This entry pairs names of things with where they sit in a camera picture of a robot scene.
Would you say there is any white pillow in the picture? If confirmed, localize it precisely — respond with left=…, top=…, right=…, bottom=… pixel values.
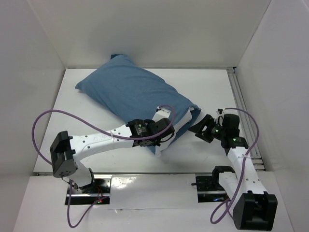
left=154, top=107, right=194, bottom=157

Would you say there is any blue pillowcase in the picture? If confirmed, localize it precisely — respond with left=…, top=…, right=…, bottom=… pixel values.
left=75, top=55, right=201, bottom=143

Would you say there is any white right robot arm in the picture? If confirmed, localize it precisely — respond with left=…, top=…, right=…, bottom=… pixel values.
left=189, top=109, right=278, bottom=231

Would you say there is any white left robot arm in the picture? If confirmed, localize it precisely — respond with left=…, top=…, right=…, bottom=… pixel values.
left=50, top=117, right=175, bottom=193

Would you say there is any aluminium frame rail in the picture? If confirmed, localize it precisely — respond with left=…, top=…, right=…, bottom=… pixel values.
left=226, top=66, right=266, bottom=172

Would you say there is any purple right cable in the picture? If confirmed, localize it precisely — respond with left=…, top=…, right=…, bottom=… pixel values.
left=210, top=107, right=260, bottom=224

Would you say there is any purple cable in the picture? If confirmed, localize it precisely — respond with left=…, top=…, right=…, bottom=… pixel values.
left=31, top=104, right=175, bottom=228
left=210, top=107, right=260, bottom=224

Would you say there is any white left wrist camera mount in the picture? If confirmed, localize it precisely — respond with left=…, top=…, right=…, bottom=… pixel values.
left=152, top=107, right=171, bottom=122

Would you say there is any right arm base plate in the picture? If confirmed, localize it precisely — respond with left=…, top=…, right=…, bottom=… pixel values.
left=191, top=173, right=228, bottom=203

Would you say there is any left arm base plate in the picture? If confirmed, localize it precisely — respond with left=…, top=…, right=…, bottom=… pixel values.
left=65, top=175, right=112, bottom=205

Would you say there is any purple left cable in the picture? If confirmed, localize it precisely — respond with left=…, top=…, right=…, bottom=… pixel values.
left=31, top=104, right=175, bottom=228

